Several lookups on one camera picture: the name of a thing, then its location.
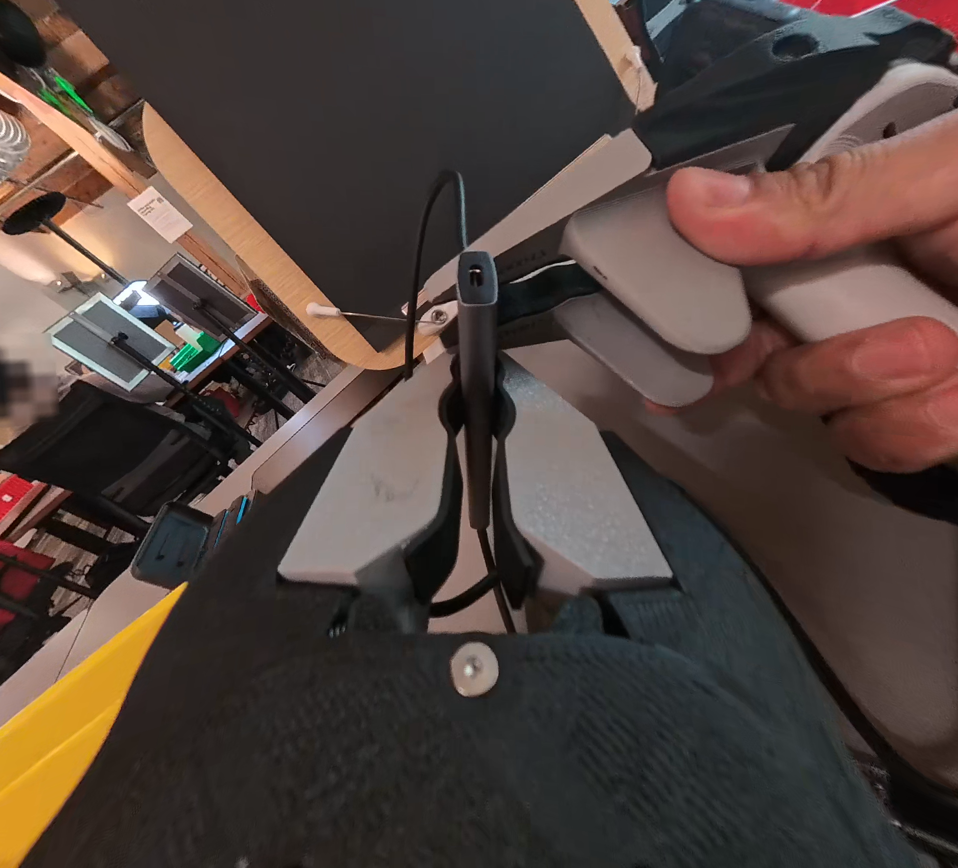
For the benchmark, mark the person's right forearm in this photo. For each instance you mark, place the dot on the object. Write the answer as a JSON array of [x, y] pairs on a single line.
[[906, 491]]

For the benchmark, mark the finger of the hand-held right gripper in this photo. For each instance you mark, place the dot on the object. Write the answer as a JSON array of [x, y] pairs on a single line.
[[547, 302], [577, 202]]

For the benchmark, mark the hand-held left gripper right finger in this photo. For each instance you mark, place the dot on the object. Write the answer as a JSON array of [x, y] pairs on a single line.
[[584, 501]]

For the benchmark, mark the grey usb hub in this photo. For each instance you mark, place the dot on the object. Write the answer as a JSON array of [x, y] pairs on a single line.
[[476, 389]]

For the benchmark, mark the person's right hand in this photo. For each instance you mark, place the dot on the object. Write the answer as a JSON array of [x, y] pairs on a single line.
[[853, 284]]

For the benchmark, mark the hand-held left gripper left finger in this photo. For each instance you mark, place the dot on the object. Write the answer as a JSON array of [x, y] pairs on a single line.
[[367, 501]]

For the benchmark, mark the black board on stand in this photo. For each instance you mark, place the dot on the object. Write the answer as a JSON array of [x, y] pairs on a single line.
[[225, 224]]

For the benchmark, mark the yellow plastic bin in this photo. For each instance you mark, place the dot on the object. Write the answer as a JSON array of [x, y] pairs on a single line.
[[75, 748]]

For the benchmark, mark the black monitor screen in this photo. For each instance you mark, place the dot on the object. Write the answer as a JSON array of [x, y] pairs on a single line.
[[330, 90]]

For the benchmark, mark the blue and black device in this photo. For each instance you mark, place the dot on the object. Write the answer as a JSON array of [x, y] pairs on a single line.
[[187, 546]]

